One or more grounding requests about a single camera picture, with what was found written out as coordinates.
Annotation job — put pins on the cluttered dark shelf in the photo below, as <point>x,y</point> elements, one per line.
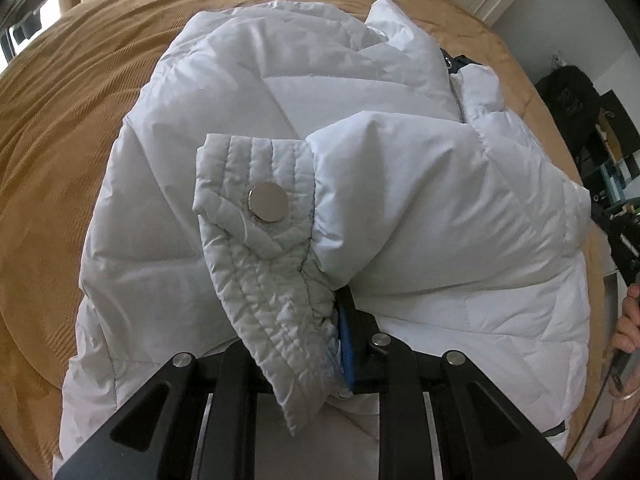
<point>612,150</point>

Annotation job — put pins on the tan bed blanket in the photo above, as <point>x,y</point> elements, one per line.
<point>65,170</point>

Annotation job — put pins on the window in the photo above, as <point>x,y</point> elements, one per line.
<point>22,25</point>

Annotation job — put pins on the person's right hand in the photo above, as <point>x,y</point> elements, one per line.
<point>629,330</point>

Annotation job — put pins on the white puffer jacket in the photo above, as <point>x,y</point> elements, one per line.
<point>400,220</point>

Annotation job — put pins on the person's right forearm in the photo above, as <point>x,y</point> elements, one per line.
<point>612,450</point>

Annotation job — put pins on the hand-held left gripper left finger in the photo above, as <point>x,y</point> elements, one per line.
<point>235,377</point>

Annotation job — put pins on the black backpack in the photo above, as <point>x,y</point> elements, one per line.
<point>567,105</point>

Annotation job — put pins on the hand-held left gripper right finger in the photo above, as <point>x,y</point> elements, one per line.
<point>346,347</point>

